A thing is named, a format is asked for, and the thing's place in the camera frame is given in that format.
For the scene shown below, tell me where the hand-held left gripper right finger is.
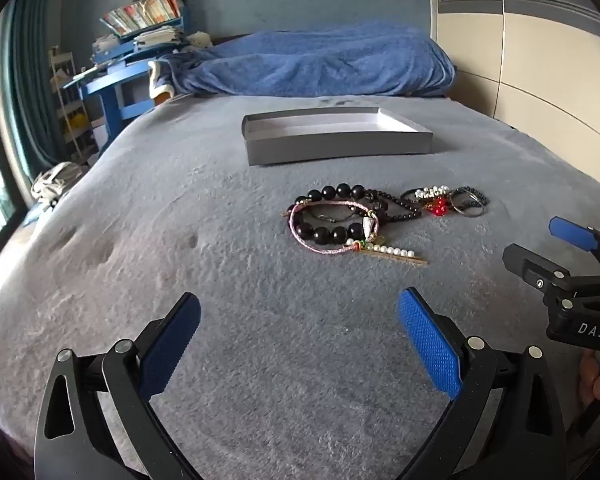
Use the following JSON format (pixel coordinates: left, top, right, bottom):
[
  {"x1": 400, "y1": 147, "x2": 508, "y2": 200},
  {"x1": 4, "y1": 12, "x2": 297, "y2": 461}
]
[{"x1": 398, "y1": 287, "x2": 568, "y2": 480}]

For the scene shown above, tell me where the stack of papers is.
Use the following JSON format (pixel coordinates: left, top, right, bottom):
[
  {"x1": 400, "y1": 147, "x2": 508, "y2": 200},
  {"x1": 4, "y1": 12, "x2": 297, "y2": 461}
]
[{"x1": 91, "y1": 27, "x2": 187, "y2": 57}]

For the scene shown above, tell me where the blue desk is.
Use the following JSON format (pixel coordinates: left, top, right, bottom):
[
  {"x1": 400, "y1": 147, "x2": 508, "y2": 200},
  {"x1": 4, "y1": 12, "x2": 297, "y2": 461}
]
[{"x1": 62, "y1": 15, "x2": 187, "y2": 153}]

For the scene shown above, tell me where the row of books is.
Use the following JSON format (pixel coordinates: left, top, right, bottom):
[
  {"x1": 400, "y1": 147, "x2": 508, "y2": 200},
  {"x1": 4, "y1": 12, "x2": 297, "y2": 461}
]
[{"x1": 100, "y1": 0, "x2": 183, "y2": 36}]

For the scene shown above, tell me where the grey cardboard tray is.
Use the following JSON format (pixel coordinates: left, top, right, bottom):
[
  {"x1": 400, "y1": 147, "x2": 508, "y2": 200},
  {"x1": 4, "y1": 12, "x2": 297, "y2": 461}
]
[{"x1": 242, "y1": 106, "x2": 434, "y2": 166}]

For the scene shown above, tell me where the pink cord bracelet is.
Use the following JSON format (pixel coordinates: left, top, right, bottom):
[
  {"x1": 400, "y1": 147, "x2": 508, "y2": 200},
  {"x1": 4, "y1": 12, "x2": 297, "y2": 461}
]
[{"x1": 288, "y1": 200, "x2": 381, "y2": 257}]

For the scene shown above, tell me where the cream wardrobe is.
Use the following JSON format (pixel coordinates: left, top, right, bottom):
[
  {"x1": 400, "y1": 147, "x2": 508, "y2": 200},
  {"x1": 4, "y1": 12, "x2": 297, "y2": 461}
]
[{"x1": 427, "y1": 0, "x2": 600, "y2": 186}]

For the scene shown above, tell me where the large black bead bracelet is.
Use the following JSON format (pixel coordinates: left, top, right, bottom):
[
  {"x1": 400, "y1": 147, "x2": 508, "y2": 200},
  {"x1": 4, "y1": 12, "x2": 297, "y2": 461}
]
[{"x1": 292, "y1": 185, "x2": 368, "y2": 246}]

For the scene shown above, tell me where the grey bag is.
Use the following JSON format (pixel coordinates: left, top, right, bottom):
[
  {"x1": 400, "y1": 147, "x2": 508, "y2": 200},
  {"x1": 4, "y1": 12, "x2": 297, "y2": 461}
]
[{"x1": 30, "y1": 161, "x2": 88, "y2": 208}]

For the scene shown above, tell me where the silver bangle with gold charm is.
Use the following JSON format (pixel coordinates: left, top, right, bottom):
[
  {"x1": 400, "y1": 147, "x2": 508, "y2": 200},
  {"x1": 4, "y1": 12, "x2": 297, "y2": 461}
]
[{"x1": 307, "y1": 205, "x2": 357, "y2": 224}]

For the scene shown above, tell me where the white shelf rack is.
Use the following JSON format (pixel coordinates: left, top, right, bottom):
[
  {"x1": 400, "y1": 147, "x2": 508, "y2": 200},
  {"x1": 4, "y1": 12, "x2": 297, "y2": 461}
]
[{"x1": 47, "y1": 47, "x2": 98, "y2": 158}]

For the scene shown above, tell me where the grey bed cover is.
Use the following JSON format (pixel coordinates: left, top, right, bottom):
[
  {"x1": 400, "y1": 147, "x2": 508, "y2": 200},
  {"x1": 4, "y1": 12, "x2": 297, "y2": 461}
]
[{"x1": 0, "y1": 92, "x2": 600, "y2": 480}]

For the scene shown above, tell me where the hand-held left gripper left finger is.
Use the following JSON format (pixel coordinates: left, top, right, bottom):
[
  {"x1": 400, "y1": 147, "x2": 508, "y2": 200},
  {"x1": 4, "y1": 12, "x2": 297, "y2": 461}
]
[{"x1": 34, "y1": 291, "x2": 203, "y2": 480}]

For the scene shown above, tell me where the teal curtain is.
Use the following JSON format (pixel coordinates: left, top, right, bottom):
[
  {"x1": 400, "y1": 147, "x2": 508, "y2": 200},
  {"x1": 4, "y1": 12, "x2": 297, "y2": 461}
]
[{"x1": 0, "y1": 0, "x2": 63, "y2": 176}]

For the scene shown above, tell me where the blue blanket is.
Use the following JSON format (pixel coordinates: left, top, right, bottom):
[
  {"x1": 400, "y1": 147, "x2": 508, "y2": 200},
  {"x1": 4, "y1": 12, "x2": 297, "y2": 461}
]
[{"x1": 150, "y1": 21, "x2": 458, "y2": 98}]

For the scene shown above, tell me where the plain silver bangle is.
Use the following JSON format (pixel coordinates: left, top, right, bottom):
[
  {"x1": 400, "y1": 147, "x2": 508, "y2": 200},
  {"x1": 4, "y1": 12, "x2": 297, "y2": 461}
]
[{"x1": 447, "y1": 197, "x2": 485, "y2": 219}]

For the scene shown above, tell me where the white pearl bracelet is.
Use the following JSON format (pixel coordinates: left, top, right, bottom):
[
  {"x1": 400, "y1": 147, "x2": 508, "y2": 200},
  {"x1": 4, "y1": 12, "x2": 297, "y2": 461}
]
[{"x1": 414, "y1": 185, "x2": 451, "y2": 201}]

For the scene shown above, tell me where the blue bead bracelet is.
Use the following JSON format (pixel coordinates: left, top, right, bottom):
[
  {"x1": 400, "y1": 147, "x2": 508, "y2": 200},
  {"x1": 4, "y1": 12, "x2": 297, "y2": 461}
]
[{"x1": 454, "y1": 186, "x2": 489, "y2": 208}]

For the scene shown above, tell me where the gold pearl hairpin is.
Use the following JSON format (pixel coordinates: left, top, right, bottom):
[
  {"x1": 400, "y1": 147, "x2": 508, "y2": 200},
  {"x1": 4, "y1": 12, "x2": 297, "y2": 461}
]
[{"x1": 345, "y1": 240, "x2": 428, "y2": 266}]

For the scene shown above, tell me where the small dark bead bracelet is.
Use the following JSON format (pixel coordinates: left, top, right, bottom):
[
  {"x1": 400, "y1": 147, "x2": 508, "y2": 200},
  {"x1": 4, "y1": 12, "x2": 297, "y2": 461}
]
[{"x1": 365, "y1": 189, "x2": 423, "y2": 223}]

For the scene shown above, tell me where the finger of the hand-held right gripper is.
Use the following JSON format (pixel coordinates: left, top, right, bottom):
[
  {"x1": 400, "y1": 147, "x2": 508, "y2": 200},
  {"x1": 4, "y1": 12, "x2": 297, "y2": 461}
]
[
  {"x1": 549, "y1": 216, "x2": 600, "y2": 274},
  {"x1": 502, "y1": 243, "x2": 574, "y2": 294}
]

